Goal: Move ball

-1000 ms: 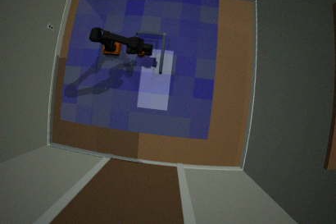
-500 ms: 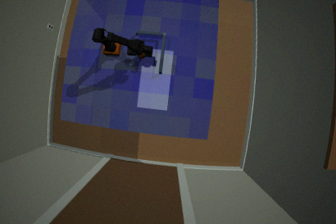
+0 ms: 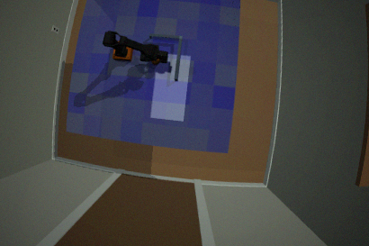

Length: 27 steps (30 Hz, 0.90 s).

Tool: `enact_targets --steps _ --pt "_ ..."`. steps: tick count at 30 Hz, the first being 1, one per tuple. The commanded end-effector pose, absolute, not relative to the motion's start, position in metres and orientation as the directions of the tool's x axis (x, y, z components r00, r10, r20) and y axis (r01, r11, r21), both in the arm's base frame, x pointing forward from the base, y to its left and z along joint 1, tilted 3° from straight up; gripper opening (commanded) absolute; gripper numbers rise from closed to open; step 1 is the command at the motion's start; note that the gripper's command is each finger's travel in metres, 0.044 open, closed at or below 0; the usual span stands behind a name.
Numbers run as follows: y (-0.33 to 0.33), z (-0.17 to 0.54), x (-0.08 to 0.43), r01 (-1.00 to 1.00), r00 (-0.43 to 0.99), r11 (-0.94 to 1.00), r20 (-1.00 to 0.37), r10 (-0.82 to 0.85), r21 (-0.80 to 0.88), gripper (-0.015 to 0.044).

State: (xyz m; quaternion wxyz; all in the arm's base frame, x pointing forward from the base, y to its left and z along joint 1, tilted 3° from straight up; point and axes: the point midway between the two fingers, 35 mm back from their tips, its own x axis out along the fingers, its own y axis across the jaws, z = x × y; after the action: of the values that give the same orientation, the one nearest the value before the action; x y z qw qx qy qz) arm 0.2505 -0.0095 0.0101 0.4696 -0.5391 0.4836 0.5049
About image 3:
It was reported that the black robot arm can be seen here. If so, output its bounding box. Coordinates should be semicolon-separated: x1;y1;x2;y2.
103;31;168;60

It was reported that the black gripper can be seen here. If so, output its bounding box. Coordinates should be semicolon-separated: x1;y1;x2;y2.
140;53;167;63

